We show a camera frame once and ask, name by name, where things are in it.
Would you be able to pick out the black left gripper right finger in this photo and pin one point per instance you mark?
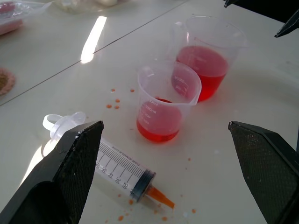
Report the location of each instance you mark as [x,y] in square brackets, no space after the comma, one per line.
[271,172]

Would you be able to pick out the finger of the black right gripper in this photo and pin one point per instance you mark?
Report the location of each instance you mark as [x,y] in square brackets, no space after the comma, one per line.
[290,25]
[261,7]

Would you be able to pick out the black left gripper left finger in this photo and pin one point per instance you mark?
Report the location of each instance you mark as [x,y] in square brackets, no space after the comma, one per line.
[58,177]

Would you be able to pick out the large clear plastic syringe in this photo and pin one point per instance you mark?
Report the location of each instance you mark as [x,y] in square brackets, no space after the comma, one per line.
[121,165]

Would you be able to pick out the large beaker with red liquid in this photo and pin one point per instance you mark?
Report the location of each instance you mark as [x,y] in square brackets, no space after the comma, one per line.
[205,65]

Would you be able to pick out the small beaker with red liquid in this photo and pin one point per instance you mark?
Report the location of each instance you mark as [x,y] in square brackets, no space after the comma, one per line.
[161,116]

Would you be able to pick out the round pink knitted coaster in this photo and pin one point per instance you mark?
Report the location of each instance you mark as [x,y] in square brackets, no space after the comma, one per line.
[5,81]

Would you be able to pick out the clear bag with pink contents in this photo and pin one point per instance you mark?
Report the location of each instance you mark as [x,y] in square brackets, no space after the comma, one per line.
[14,16]

